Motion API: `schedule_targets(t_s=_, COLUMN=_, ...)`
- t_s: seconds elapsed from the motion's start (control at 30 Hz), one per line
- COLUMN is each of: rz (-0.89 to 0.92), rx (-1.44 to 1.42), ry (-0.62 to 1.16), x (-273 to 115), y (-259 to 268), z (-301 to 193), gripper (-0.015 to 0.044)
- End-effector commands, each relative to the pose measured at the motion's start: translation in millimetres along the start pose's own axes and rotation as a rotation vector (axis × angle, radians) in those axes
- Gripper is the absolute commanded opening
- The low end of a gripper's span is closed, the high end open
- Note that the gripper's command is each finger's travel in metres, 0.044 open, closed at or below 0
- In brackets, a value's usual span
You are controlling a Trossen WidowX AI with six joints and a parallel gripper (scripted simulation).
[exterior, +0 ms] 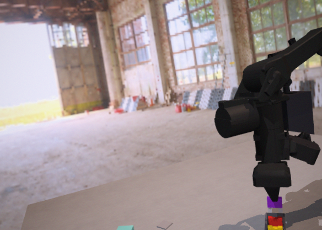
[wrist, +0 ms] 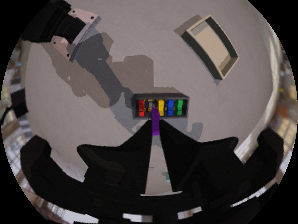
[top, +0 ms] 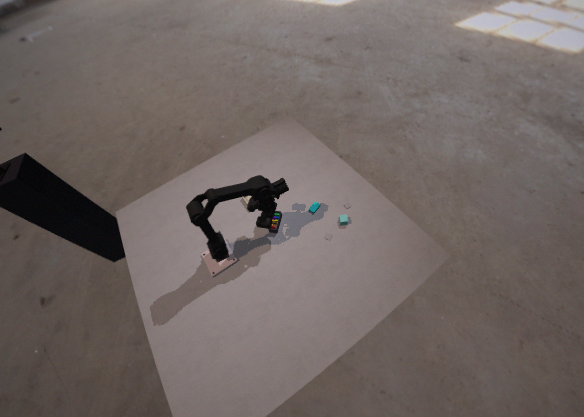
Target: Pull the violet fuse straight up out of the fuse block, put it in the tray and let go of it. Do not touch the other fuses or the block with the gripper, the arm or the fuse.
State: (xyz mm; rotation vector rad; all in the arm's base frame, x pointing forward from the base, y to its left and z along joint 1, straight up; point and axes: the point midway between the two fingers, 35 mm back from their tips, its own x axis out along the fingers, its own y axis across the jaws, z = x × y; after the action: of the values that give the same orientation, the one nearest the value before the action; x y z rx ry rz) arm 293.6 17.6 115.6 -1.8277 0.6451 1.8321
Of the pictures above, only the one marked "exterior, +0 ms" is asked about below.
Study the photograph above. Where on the violet blade fuse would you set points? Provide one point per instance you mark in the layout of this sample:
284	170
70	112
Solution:
271	204

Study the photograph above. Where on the yellow fuse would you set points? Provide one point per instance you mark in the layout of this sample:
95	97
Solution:
270	227

